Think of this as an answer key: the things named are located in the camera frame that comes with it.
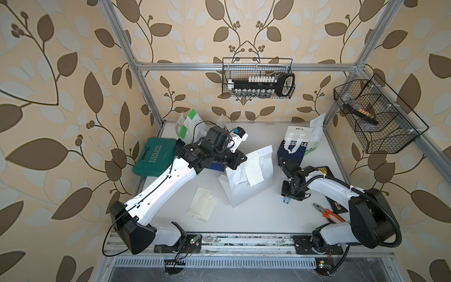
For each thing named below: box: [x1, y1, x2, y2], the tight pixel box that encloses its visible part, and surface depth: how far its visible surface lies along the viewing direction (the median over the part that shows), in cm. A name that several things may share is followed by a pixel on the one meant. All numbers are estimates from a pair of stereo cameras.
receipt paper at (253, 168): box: [244, 152, 265, 188], surface depth 74 cm
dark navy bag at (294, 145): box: [277, 125, 313, 166], surface depth 90 cm
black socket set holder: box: [227, 72, 296, 99], surface depth 86 cm
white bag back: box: [217, 145, 274, 208], surface depth 74 cm
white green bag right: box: [304, 112, 326, 156], surface depth 96 cm
